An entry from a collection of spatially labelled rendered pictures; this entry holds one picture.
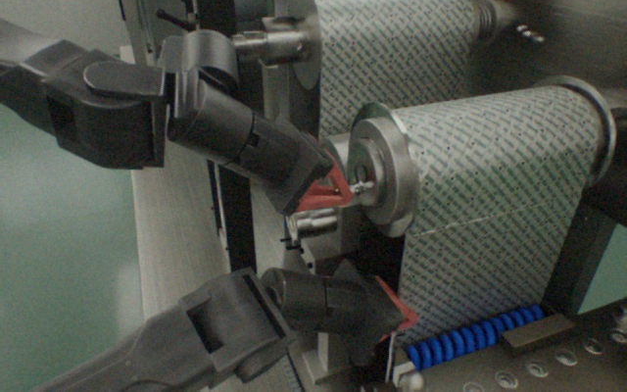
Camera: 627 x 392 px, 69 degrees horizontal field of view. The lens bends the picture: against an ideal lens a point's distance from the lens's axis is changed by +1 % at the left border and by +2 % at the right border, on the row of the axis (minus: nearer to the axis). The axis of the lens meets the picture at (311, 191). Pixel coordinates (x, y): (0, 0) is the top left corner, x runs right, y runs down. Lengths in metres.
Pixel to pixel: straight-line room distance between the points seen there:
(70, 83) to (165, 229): 0.69
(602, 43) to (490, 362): 0.42
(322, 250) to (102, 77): 0.32
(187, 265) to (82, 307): 1.40
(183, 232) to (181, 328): 0.65
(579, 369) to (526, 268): 0.13
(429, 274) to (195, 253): 0.55
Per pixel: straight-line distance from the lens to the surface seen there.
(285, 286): 0.43
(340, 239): 0.54
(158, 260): 0.96
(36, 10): 6.01
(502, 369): 0.61
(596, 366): 0.67
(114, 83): 0.37
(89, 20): 5.98
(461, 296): 0.60
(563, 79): 0.63
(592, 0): 0.71
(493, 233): 0.55
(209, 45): 0.44
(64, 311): 2.32
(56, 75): 0.39
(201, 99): 0.37
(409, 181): 0.44
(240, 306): 0.39
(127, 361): 0.37
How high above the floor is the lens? 1.49
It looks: 32 degrees down
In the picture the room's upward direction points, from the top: straight up
